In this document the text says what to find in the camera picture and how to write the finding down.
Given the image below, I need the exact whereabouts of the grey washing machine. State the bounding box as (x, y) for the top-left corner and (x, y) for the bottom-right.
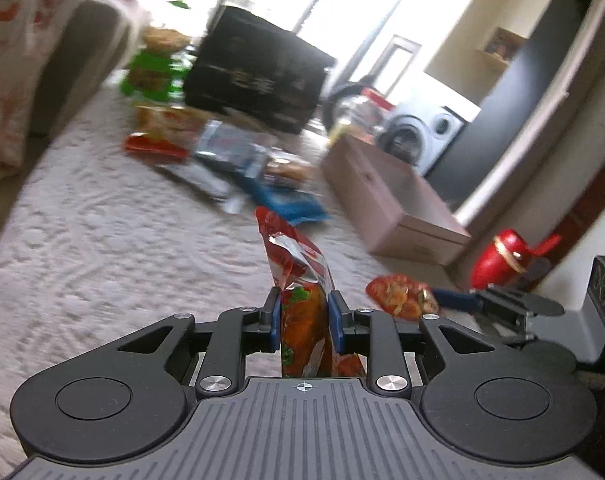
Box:
(375, 104), (467, 177)

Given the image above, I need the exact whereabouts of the clear bread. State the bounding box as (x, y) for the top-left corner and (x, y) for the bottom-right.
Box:
(263, 151), (313, 188)

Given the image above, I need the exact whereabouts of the grey sofa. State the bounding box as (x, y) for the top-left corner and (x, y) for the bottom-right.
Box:
(30, 0), (145, 138)

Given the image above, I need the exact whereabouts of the yellow red peanut packet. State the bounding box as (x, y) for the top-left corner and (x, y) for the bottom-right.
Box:
(135, 103), (211, 144)

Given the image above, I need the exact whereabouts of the wall shelf with items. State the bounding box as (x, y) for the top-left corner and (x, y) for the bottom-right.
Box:
(478, 27), (528, 74)

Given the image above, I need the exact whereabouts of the red snack pouch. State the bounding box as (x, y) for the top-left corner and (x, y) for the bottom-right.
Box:
(255, 206), (365, 377)

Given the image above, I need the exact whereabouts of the small red snack packet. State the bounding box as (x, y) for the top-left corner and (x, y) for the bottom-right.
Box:
(365, 274), (440, 322)

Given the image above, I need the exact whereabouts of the pink cardboard box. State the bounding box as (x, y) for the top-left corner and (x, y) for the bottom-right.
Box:
(321, 136), (470, 266)

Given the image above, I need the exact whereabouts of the pale cracker packet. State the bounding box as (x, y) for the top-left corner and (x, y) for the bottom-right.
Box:
(124, 132), (190, 159)

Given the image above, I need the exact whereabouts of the black round pot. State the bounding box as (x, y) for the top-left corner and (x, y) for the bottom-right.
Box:
(322, 75), (375, 132)

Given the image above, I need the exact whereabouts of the red vase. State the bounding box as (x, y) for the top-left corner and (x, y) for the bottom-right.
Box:
(470, 229), (561, 289)

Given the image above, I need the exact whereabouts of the floral blanket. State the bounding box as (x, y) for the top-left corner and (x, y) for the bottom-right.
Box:
(0, 0), (156, 168)

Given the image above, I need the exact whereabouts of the blue seaweed snack bag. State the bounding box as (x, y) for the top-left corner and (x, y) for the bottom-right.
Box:
(240, 178), (328, 226)

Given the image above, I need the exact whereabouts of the clear jar red lid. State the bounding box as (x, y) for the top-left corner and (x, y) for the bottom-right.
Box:
(327, 89), (395, 146)

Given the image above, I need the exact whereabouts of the large black snack bag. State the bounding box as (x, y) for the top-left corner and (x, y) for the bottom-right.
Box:
(183, 6), (335, 134)

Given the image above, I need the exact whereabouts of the white lace tablecloth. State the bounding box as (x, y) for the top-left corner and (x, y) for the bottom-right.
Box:
(0, 69), (483, 480)

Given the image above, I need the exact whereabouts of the silver foil snack packet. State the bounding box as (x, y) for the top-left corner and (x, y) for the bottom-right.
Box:
(154, 120), (276, 214)

